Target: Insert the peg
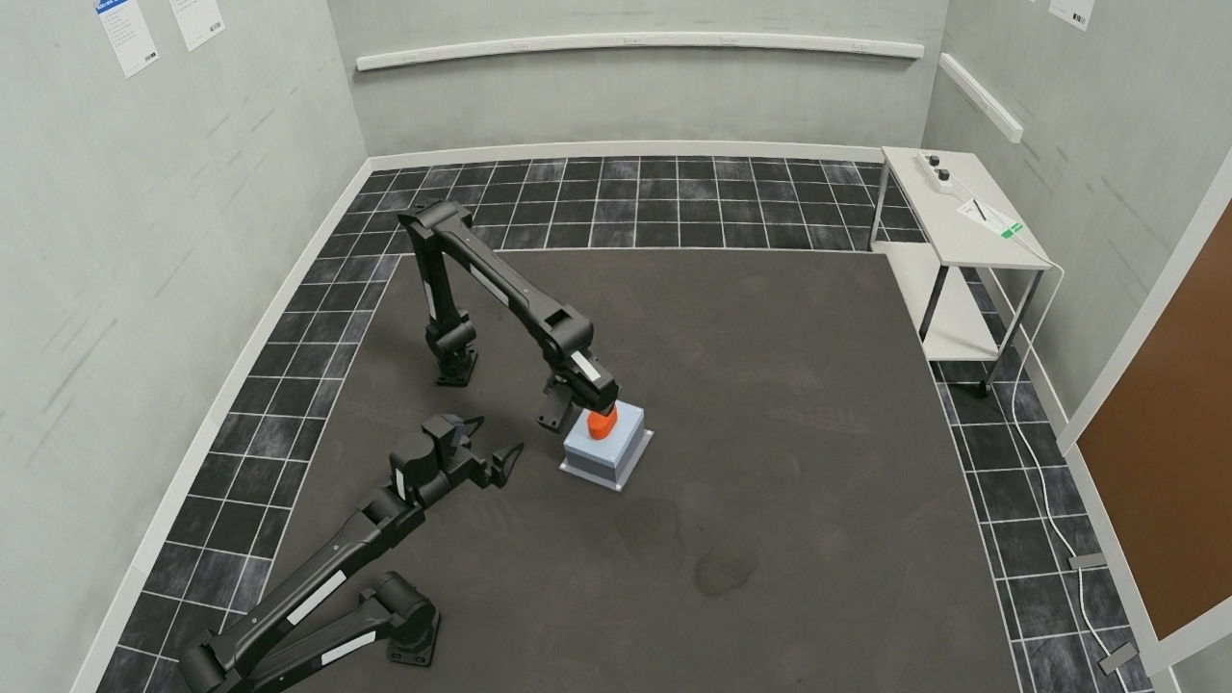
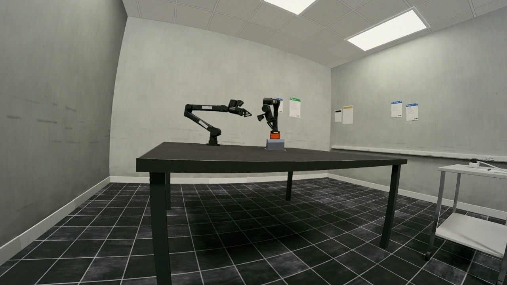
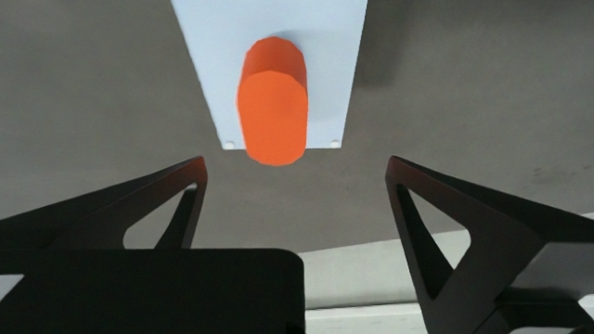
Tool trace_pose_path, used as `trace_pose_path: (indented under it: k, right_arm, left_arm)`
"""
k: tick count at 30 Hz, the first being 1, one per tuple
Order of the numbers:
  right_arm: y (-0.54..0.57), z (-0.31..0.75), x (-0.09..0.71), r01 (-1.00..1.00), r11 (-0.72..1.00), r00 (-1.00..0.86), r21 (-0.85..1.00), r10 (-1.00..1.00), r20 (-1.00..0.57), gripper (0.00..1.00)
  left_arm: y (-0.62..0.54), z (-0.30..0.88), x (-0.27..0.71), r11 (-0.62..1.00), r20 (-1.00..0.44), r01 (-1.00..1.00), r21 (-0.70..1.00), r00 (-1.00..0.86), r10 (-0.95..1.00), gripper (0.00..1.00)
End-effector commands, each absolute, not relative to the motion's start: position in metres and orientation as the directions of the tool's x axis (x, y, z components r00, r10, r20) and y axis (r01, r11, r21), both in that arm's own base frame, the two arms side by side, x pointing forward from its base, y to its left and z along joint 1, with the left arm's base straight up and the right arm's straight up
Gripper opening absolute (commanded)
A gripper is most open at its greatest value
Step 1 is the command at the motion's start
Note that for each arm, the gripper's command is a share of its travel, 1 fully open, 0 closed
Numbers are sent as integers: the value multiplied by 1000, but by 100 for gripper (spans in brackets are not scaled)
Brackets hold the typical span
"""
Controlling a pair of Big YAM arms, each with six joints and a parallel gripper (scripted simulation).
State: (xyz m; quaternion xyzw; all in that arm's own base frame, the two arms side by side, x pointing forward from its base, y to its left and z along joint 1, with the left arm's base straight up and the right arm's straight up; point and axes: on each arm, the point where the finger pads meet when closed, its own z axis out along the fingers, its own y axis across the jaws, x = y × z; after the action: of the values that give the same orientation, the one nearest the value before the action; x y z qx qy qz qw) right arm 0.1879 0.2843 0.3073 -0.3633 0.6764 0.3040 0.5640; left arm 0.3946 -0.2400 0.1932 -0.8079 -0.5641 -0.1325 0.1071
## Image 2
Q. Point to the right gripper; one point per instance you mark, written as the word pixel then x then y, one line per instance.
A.
pixel 241 111

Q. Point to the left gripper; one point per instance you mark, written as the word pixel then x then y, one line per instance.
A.
pixel 271 119

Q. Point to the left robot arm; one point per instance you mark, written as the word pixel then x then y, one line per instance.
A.
pixel 266 108

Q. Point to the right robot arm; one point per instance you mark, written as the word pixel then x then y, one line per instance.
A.
pixel 214 132

